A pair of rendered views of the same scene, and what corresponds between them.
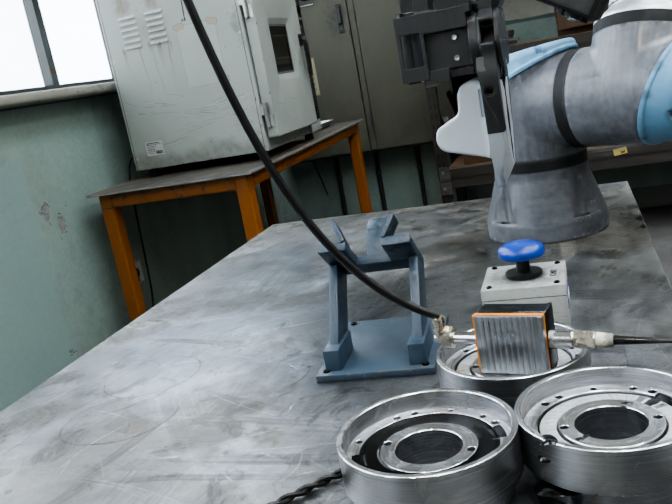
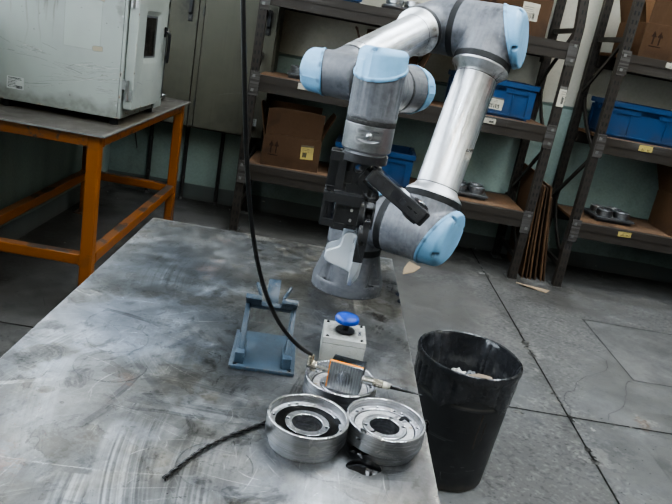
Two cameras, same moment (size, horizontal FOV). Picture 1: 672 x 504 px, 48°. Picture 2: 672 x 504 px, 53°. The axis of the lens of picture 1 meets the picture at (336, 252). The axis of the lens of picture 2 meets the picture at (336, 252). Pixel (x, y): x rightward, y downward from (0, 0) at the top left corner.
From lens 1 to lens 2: 0.46 m
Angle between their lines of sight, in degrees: 20
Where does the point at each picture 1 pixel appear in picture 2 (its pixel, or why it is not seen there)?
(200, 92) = (72, 51)
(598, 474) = (379, 448)
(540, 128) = not seen: hidden behind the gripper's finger
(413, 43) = (329, 204)
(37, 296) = not seen: outside the picture
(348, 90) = (181, 69)
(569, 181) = (368, 266)
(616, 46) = not seen: hidden behind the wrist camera
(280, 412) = (212, 383)
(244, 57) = (121, 38)
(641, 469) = (396, 449)
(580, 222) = (367, 291)
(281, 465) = (222, 415)
